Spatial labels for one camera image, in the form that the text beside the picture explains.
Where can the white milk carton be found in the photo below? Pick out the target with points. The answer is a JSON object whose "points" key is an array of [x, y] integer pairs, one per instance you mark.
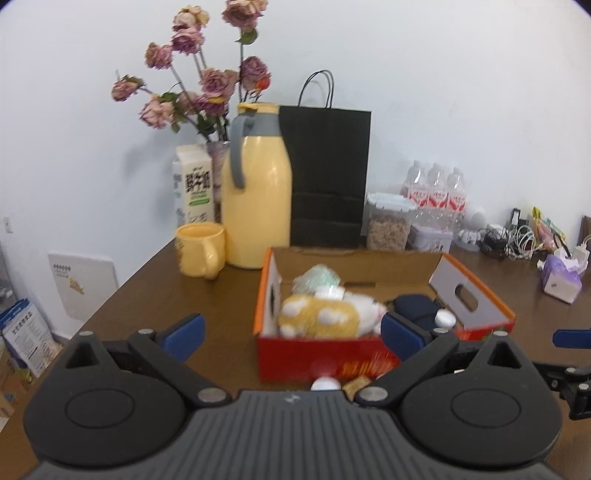
{"points": [[194, 189]]}

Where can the dried pink rose bouquet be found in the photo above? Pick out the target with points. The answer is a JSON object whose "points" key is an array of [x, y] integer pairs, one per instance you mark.
{"points": [[203, 83]]}

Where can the small white robot toy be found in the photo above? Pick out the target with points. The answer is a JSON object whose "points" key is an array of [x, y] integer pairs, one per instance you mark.
{"points": [[473, 226]]}

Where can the small white round cap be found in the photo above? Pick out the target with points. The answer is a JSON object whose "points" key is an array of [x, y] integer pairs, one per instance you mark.
{"points": [[325, 384]]}

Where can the yellow snack packet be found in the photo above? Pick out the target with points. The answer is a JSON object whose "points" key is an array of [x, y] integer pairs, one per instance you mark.
{"points": [[547, 228]]}

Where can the yellow thermos jug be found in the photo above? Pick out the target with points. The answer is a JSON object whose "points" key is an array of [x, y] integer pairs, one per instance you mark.
{"points": [[258, 198]]}

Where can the yellow plush sheep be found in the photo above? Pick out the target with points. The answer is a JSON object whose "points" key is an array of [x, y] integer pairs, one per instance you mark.
{"points": [[318, 316]]}

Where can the purple tissue pack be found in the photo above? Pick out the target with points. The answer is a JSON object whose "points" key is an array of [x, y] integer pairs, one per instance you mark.
{"points": [[561, 279]]}

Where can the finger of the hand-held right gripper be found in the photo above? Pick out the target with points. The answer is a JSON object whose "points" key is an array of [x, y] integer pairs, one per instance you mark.
{"points": [[561, 371], [572, 339]]}

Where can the white wall outlet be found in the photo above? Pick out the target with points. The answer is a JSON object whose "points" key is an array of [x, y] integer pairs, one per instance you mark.
{"points": [[7, 224]]}

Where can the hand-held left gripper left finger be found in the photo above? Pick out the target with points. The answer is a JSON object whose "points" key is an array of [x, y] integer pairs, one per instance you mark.
{"points": [[187, 334]]}

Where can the black charger plug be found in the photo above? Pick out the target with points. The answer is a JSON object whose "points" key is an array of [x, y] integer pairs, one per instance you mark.
{"points": [[515, 218]]}

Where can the white panel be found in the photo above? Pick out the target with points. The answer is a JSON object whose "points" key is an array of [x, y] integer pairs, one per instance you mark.
{"points": [[83, 284]]}

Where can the small tan block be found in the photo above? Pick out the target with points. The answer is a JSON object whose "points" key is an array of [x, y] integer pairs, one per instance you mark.
{"points": [[358, 385]]}

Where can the yellow mug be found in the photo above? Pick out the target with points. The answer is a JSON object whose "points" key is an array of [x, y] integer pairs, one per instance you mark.
{"points": [[196, 251]]}

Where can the lavender tin box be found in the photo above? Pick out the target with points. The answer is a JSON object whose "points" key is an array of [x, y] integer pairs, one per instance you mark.
{"points": [[431, 239]]}

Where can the large white round cap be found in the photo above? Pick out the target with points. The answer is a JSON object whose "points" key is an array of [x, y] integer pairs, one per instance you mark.
{"points": [[445, 318]]}

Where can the iridescent pouch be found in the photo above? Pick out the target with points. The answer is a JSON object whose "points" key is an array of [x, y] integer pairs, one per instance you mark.
{"points": [[318, 276]]}

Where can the blue and white boxes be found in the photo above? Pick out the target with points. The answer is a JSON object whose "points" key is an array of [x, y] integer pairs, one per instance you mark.
{"points": [[27, 334]]}

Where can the wooden stand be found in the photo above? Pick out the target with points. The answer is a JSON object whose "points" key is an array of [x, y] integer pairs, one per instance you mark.
{"points": [[585, 235]]}

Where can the navy pouch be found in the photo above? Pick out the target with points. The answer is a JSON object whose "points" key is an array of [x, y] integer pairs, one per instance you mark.
{"points": [[415, 307]]}

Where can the black paper bag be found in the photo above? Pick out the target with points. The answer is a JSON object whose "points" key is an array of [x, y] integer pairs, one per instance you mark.
{"points": [[328, 175]]}

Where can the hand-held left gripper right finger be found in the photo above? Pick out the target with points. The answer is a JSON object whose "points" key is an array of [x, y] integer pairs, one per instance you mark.
{"points": [[401, 339]]}

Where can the red cardboard box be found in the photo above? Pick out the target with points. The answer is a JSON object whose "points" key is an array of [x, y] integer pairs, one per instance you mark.
{"points": [[295, 357]]}

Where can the clear nut container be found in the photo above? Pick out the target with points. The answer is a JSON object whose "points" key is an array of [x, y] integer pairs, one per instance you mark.
{"points": [[388, 228]]}

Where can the pink flower vase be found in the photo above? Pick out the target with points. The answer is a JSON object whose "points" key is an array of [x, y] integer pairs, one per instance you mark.
{"points": [[217, 159]]}

